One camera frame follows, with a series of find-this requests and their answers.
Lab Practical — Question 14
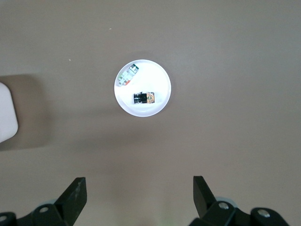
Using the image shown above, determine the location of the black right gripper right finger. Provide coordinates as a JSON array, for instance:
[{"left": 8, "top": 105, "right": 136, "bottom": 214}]
[{"left": 189, "top": 175, "right": 290, "bottom": 226}]

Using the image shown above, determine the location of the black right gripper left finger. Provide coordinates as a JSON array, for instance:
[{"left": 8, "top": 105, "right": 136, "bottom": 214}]
[{"left": 0, "top": 177, "right": 88, "bottom": 226}]

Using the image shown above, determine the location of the orange push button switch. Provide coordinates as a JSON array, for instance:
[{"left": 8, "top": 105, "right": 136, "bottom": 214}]
[{"left": 133, "top": 91, "right": 156, "bottom": 105}]

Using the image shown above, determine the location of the pink round plate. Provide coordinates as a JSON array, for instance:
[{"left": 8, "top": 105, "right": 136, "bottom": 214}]
[{"left": 114, "top": 58, "right": 172, "bottom": 118}]

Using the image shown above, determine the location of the white lidded box grey handle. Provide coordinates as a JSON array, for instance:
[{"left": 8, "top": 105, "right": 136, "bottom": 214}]
[{"left": 0, "top": 81, "right": 19, "bottom": 144}]

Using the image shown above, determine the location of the green push button switch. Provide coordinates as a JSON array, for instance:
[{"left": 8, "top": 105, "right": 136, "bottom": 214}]
[{"left": 116, "top": 64, "right": 140, "bottom": 87}]

